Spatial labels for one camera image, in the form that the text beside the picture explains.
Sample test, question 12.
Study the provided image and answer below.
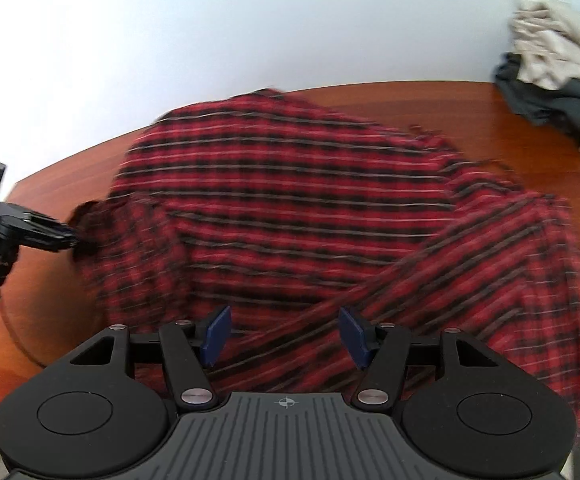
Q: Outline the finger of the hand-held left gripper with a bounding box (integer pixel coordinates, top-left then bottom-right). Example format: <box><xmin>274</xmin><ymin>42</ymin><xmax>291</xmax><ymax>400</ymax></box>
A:
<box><xmin>20</xmin><ymin>232</ymin><xmax>93</xmax><ymax>255</ymax></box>
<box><xmin>22</xmin><ymin>211</ymin><xmax>78</xmax><ymax>233</ymax></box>

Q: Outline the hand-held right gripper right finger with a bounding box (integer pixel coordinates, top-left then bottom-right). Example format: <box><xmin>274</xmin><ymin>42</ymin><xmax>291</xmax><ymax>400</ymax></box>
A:
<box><xmin>338</xmin><ymin>307</ymin><xmax>498</xmax><ymax>411</ymax></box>

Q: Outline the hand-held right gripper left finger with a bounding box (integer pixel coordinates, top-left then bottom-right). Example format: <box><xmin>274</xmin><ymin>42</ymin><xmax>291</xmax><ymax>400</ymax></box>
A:
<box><xmin>70</xmin><ymin>306</ymin><xmax>232</xmax><ymax>409</ymax></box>

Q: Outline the red plaid shirt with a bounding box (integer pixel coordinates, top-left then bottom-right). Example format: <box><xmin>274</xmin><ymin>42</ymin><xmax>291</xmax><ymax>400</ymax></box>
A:
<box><xmin>67</xmin><ymin>87</ymin><xmax>580</xmax><ymax>431</ymax></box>

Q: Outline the dark grey garment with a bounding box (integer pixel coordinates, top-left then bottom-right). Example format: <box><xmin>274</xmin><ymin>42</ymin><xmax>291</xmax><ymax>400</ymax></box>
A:
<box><xmin>492</xmin><ymin>52</ymin><xmax>580</xmax><ymax>143</ymax></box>

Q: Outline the beige garment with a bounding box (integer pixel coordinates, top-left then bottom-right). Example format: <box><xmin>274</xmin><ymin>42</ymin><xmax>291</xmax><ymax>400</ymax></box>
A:
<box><xmin>507</xmin><ymin>0</ymin><xmax>580</xmax><ymax>91</ymax></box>

